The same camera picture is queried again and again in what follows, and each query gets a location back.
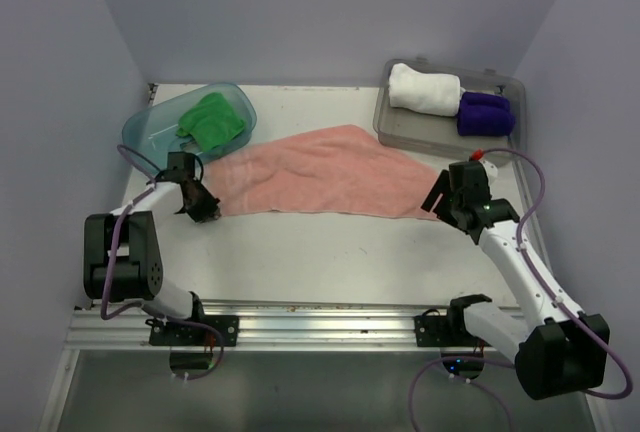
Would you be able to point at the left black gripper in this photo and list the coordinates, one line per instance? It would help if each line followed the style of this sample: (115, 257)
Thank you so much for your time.
(209, 210)

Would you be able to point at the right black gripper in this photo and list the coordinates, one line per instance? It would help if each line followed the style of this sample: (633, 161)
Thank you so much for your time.
(441, 186)

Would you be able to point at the dark purple towel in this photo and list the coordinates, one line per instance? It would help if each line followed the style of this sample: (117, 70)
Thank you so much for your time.
(485, 121)

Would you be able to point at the pink towel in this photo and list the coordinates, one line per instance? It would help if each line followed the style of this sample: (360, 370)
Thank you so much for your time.
(340, 169)

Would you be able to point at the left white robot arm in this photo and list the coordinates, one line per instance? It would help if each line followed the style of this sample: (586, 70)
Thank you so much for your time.
(122, 264)

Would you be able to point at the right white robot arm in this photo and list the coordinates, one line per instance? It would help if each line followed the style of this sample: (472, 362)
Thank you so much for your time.
(556, 348)

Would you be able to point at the grey transparent plastic tray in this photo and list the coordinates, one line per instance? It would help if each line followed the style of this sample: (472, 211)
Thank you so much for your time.
(435, 135)

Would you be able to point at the green towel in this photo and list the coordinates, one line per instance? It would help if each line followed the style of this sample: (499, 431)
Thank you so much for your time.
(211, 123)

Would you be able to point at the teal plastic bin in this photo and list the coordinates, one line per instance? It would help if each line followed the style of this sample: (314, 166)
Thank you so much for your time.
(152, 132)

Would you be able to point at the rolled purple towel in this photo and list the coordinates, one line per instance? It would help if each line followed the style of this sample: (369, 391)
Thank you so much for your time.
(485, 100)

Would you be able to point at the rolled white towel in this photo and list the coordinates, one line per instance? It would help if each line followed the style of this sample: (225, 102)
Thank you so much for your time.
(436, 94)

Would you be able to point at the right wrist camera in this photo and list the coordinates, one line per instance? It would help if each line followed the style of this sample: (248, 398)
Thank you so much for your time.
(469, 182)

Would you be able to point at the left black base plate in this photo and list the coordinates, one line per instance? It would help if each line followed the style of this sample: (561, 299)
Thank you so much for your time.
(199, 329)

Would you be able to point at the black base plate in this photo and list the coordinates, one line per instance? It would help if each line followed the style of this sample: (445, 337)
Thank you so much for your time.
(199, 329)
(435, 329)

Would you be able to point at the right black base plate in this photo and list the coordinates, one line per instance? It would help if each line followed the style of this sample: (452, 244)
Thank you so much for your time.
(435, 329)

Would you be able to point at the aluminium mounting rail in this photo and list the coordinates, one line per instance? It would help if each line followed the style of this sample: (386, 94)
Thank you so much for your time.
(267, 327)

